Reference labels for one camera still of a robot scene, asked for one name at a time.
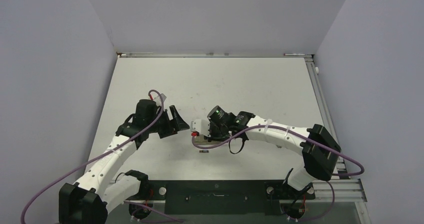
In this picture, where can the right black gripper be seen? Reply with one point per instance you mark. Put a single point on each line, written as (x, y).
(213, 137)

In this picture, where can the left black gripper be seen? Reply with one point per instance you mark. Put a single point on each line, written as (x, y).
(170, 129)

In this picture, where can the beige remote control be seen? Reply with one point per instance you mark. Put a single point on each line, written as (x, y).
(205, 145)

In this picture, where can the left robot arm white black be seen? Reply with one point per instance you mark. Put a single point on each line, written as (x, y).
(92, 197)

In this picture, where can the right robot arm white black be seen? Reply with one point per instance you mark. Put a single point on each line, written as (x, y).
(315, 145)

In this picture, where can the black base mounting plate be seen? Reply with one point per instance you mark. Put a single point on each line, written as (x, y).
(270, 197)

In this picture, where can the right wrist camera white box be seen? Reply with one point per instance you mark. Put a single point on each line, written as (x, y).
(200, 126)

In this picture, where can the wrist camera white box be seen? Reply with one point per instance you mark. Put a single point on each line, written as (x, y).
(200, 126)
(162, 98)

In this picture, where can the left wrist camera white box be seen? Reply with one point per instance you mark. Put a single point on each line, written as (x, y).
(162, 98)

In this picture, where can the aluminium frame rail back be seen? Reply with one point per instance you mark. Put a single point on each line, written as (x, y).
(213, 55)

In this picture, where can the aluminium frame rail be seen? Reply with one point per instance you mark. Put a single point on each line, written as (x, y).
(213, 55)
(340, 167)

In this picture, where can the aluminium frame rail right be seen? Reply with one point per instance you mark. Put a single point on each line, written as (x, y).
(340, 167)

